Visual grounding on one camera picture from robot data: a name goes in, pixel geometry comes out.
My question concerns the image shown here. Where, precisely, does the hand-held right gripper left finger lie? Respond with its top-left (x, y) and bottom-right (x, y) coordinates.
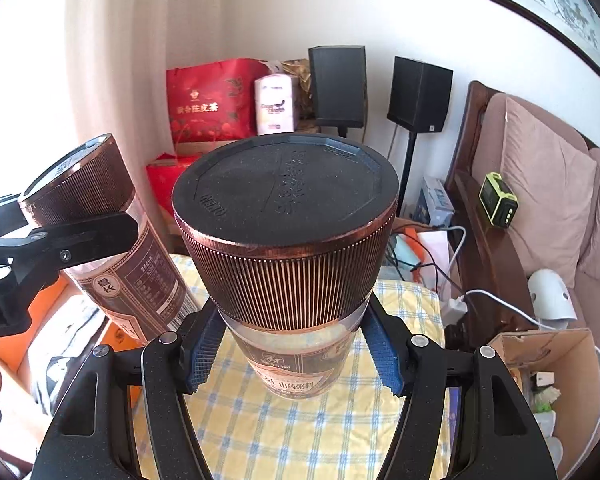
top-left (30, 297), bottom-right (226, 480)

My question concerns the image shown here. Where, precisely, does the wooden sofa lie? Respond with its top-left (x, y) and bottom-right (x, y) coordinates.
top-left (445, 80), bottom-right (600, 341)

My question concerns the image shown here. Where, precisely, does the white charger plug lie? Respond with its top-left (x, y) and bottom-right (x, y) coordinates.
top-left (440, 295), bottom-right (469, 327)

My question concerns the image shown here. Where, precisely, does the red chocolate gift bag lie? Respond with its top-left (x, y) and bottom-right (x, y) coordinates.
top-left (146, 152), bottom-right (201, 221)

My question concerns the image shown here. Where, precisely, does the white tissue pack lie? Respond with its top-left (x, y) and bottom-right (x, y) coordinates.
top-left (254, 74), bottom-right (301, 135)

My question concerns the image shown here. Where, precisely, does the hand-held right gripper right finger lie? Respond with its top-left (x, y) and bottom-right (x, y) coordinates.
top-left (362, 292), bottom-right (573, 480)

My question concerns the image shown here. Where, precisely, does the black cable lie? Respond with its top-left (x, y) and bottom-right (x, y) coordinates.
top-left (392, 217), bottom-right (453, 293)

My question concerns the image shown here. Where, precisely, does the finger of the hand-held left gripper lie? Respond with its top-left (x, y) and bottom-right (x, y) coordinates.
top-left (0, 192), bottom-right (28, 221)
top-left (0, 211), bottom-right (140, 295)

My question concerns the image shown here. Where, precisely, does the framed wall painting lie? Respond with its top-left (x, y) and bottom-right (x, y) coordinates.
top-left (460, 0), bottom-right (600, 92)

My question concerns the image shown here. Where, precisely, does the black speaker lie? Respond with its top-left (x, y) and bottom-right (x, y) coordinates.
top-left (386, 56), bottom-right (454, 134)
top-left (307, 45), bottom-right (368, 130)

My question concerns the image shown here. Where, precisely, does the brown lidded oat jar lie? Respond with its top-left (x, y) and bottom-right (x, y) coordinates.
top-left (172, 133), bottom-right (400, 401)
top-left (17, 132), bottom-right (203, 346)

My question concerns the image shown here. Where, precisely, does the brown cardboard box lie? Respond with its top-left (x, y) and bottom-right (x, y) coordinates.
top-left (174, 119), bottom-right (321, 161)

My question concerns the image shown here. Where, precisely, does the white cable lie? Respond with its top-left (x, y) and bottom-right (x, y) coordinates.
top-left (450, 225), bottom-right (600, 441)

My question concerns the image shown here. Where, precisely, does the open cardboard box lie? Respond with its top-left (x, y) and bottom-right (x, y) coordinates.
top-left (480, 328), bottom-right (600, 478)

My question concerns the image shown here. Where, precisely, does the red tea gift bag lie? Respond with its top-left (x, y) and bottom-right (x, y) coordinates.
top-left (166, 58), bottom-right (271, 143)

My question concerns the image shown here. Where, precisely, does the green portable device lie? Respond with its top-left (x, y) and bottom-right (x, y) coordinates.
top-left (478, 171), bottom-right (520, 231)

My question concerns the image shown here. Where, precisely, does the gold patterned bag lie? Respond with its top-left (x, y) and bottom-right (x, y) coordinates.
top-left (270, 58), bottom-right (315, 121)

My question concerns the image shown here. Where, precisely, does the white curtain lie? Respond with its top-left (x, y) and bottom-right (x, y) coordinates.
top-left (0, 0), bottom-right (173, 241)

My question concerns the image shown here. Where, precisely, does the blue and white box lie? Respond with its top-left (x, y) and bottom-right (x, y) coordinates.
top-left (412, 176), bottom-right (455, 228)

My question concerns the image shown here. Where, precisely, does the grey mesh cloth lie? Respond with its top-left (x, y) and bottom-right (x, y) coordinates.
top-left (17, 295), bottom-right (113, 416)

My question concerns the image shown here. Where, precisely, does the white round device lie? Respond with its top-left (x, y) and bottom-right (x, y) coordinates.
top-left (527, 268), bottom-right (578, 323)

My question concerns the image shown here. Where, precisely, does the orange cardboard box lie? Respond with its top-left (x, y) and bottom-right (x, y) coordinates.
top-left (0, 275), bottom-right (151, 411)

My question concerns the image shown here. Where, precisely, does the yellow checkered tablecloth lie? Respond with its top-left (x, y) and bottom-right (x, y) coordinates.
top-left (132, 252), bottom-right (453, 480)

